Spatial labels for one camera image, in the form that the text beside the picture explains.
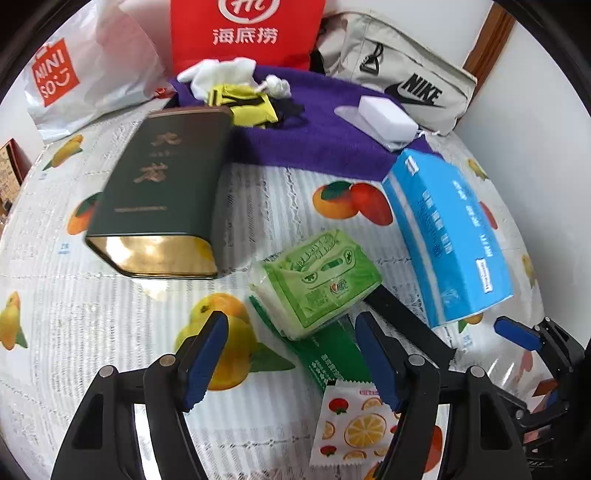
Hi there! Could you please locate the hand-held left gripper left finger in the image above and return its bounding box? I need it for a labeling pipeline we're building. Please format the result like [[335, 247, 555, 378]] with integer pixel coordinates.
[[51, 310, 230, 480]]

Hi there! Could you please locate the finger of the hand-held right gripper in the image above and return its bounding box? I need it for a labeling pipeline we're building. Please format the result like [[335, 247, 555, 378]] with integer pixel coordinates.
[[515, 387, 572, 424], [493, 316, 581, 370]]

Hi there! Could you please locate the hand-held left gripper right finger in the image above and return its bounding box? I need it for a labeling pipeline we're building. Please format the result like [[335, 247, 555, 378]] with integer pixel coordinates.
[[355, 311, 527, 480]]

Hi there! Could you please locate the green tissue pack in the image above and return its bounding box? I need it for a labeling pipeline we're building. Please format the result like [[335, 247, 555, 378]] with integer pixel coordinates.
[[249, 229, 383, 341]]

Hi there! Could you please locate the white packet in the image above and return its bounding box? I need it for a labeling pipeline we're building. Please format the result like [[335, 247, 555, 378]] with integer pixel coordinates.
[[333, 95, 424, 152]]

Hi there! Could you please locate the yellow black cloth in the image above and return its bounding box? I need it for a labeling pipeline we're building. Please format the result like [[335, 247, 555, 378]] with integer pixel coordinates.
[[207, 83, 278, 128]]

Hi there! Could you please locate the white knotted cloth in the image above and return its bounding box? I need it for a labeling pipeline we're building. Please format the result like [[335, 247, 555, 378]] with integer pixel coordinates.
[[256, 75, 293, 99]]

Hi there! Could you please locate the green flat packet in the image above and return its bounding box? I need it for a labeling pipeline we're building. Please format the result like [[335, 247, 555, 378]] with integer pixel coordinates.
[[249, 295, 375, 393]]

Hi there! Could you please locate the fruit print wipe packet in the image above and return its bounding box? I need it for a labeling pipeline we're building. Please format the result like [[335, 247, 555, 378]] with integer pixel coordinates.
[[308, 379, 402, 467]]

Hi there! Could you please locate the blue tissue pack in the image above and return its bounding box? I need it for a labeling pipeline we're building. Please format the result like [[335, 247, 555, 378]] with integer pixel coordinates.
[[381, 148, 515, 329]]

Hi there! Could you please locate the fruit print tablecloth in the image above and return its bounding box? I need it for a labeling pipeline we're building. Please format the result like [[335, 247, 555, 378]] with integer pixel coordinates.
[[0, 106, 555, 480]]

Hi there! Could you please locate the dark green tin box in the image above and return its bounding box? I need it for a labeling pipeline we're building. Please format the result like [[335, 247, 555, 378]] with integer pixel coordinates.
[[84, 106, 234, 280]]

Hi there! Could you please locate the purple towel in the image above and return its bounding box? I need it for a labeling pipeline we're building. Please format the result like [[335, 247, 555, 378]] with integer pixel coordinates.
[[167, 65, 444, 175]]

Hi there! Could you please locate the brown patterned box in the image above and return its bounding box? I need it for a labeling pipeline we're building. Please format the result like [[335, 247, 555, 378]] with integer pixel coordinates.
[[0, 138, 35, 222]]

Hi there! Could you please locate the grey waist bag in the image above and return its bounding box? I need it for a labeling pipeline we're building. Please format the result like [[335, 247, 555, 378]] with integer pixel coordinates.
[[310, 11, 478, 137]]

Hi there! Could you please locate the white plastic shopping bag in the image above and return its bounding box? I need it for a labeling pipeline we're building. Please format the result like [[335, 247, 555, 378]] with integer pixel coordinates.
[[23, 0, 178, 143]]

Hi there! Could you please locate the red paper bag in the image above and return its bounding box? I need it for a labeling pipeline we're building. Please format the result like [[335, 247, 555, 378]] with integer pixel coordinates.
[[170, 0, 326, 75]]

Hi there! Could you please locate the brown wooden door frame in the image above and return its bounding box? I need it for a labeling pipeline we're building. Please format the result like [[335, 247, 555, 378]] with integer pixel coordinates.
[[462, 2, 515, 75]]

